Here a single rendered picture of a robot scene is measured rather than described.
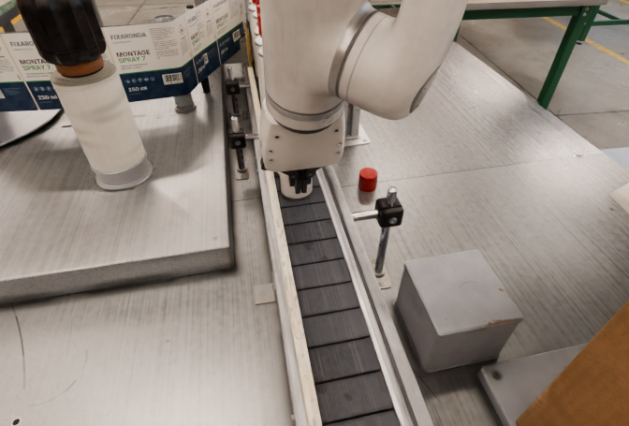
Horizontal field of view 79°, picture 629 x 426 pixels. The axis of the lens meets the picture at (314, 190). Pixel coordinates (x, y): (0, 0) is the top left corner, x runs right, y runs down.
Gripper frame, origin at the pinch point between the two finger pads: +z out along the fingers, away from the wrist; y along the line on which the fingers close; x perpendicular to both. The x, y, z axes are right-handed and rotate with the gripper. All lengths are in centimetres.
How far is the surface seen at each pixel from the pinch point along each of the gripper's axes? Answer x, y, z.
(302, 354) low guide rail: 23.7, 4.0, -5.6
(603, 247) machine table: 15.7, -45.6, 6.3
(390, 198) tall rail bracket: 8.8, -9.2, -7.5
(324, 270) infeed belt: 13.3, -1.1, 1.9
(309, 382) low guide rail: 26.3, 3.8, -6.5
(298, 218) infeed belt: 3.8, 0.7, 5.3
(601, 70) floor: -158, -279, 157
